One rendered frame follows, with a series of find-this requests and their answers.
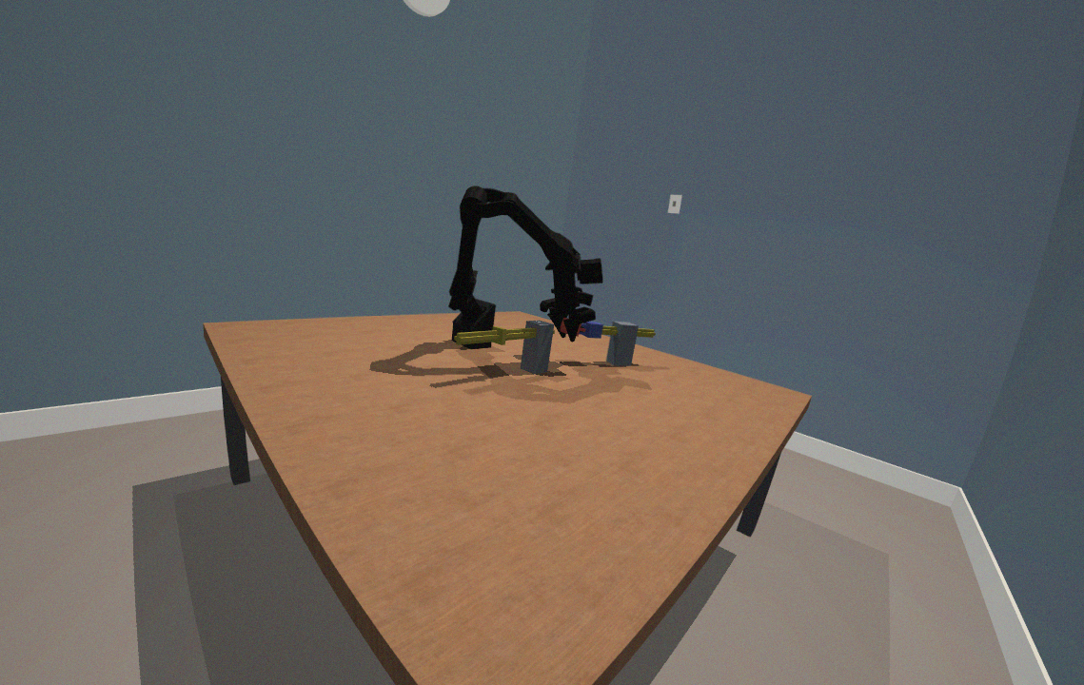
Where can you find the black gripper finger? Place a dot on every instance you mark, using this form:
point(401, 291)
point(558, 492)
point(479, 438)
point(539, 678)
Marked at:
point(557, 321)
point(572, 329)

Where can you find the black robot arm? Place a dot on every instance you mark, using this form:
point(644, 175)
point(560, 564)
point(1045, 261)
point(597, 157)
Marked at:
point(565, 260)

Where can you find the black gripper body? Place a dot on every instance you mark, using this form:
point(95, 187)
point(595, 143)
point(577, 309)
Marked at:
point(565, 302)

